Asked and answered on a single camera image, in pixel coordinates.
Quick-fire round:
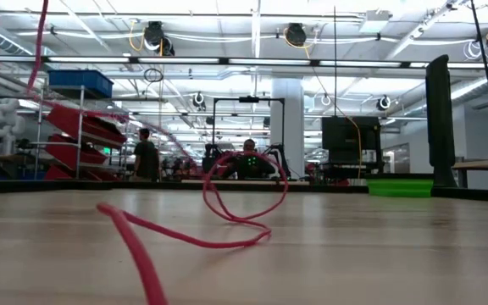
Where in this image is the red cord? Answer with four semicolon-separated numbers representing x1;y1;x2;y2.
25;0;291;305

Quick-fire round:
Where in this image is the person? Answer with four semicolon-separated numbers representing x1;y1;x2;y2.
225;138;277;181
132;128;161;182

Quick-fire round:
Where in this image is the white building column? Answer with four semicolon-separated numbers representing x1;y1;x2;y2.
269;77;306;179

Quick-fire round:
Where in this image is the black cabinet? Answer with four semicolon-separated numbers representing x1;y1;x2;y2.
319;115;384;180

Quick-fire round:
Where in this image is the green plastic tray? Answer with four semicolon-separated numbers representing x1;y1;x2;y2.
365;177;435;199

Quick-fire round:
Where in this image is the metal shelf rack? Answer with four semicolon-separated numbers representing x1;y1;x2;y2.
33;84;130;182

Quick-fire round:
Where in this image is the red shelf bin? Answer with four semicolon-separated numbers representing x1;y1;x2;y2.
43;134;108;171
42;164;122;184
46;103;128;150

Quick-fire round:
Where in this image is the blue storage bin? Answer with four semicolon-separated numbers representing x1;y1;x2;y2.
47;69;115;100

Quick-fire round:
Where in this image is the wooden top workbench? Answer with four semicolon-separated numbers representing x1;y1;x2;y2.
451;157;488;190

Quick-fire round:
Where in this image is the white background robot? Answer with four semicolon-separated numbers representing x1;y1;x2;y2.
0;97;28;156

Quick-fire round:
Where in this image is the black background rig frame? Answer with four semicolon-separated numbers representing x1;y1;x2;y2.
211;95;286;182

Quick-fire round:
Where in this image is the yellow hanging cable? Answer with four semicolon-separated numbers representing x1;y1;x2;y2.
283;28;363;180

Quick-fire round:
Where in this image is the hanging black cable loop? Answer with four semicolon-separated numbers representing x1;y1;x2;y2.
142;67;165;84

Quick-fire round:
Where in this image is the thin black hanging cable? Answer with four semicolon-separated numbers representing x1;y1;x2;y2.
332;6;338;118

